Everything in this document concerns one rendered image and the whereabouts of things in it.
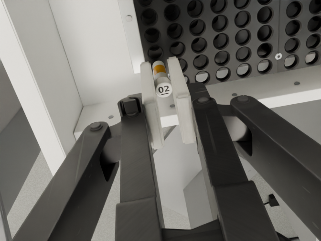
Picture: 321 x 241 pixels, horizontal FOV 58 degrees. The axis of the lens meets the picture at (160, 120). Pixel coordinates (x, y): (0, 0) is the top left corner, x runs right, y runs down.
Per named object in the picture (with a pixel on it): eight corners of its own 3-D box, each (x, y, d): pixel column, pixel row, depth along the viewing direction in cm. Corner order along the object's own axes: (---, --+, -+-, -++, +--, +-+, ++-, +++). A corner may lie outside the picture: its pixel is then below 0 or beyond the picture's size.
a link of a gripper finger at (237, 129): (196, 123, 14) (260, 113, 14) (183, 83, 18) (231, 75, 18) (199, 149, 14) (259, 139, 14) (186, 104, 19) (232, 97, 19)
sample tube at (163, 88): (166, 71, 24) (174, 96, 21) (152, 74, 24) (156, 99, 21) (164, 57, 24) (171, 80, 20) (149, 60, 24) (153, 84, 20)
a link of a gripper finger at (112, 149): (152, 158, 14) (93, 169, 14) (148, 112, 19) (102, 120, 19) (146, 133, 14) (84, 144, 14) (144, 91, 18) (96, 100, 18)
